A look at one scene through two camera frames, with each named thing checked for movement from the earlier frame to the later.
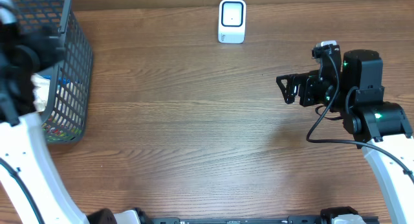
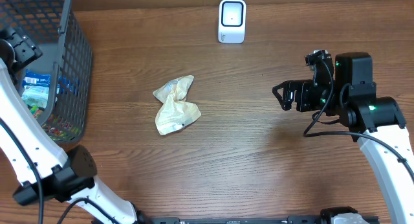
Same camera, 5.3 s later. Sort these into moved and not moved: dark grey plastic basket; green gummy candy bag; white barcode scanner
Moved: green gummy candy bag
Not moved: dark grey plastic basket; white barcode scanner
